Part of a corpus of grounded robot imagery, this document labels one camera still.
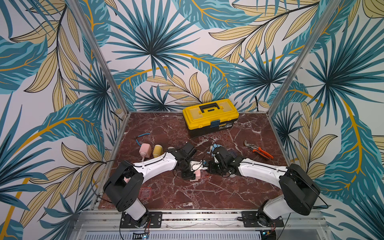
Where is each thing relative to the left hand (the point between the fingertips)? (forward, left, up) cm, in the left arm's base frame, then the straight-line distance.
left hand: (191, 173), depth 84 cm
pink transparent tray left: (-10, +25, -5) cm, 27 cm away
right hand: (+3, -9, -1) cm, 10 cm away
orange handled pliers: (+17, -45, -4) cm, 48 cm away
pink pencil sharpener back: (-2, -4, +3) cm, 5 cm away
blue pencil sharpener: (+19, -15, -1) cm, 24 cm away
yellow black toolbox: (+32, -10, +12) cm, 35 cm away
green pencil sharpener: (0, +8, +26) cm, 28 cm away
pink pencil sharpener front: (+13, +28, +2) cm, 31 cm away
